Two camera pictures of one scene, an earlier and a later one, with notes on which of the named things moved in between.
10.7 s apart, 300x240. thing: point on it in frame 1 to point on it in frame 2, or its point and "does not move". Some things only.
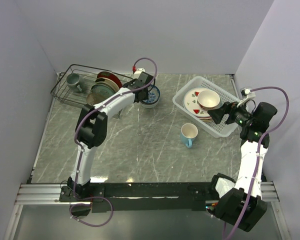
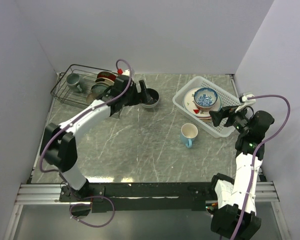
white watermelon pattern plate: [190, 102] does not move
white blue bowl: [153, 96] to [205, 99]
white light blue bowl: [150, 105] does not move
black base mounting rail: [141, 197] does not move
